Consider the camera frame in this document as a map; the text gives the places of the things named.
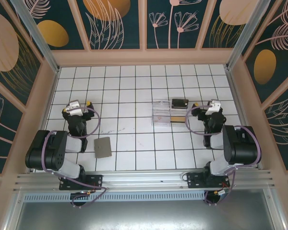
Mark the grey card holder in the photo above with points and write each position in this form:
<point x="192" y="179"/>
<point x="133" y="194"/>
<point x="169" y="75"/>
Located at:
<point x="103" y="147"/>

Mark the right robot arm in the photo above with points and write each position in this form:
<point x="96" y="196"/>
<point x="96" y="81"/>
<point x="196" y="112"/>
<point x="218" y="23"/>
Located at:
<point x="242" y="146"/>

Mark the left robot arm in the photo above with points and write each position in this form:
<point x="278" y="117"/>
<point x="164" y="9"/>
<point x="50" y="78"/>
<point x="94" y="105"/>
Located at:
<point x="45" y="151"/>

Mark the black card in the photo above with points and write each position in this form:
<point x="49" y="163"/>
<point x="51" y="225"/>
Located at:
<point x="180" y="103"/>

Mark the clear acrylic card organizer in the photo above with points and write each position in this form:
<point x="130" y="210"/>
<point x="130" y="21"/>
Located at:
<point x="160" y="112"/>

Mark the tan wooden block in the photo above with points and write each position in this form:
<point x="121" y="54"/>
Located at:
<point x="177" y="119"/>

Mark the grey metal sheet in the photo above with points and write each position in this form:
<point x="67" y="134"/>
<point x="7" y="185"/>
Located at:
<point x="144" y="215"/>

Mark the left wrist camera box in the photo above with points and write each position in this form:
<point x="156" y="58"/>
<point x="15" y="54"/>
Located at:
<point x="74" y="108"/>

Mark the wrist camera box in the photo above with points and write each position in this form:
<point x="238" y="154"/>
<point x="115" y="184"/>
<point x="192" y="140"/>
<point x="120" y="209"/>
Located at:
<point x="74" y="108"/>
<point x="212" y="109"/>

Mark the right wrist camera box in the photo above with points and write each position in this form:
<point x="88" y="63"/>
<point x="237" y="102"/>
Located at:
<point x="212" y="109"/>

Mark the aluminium side rail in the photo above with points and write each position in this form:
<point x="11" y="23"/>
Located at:
<point x="236" y="95"/>
<point x="50" y="95"/>

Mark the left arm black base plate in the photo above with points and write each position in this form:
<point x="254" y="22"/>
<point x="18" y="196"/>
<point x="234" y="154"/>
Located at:
<point x="97" y="179"/>

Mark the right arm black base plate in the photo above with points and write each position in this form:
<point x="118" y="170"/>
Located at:
<point x="194" y="182"/>

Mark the left aluminium corner post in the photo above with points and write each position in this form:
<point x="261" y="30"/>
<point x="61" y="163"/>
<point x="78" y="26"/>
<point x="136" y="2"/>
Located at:
<point x="41" y="40"/>

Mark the aluminium corner post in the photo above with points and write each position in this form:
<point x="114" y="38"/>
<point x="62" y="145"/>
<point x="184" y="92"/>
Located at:
<point x="41" y="40"/>
<point x="248" y="36"/>

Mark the right aluminium corner post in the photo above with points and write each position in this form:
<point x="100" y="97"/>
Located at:
<point x="248" y="36"/>

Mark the aluminium front rail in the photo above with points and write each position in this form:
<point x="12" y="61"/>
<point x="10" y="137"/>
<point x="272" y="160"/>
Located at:
<point x="144" y="182"/>

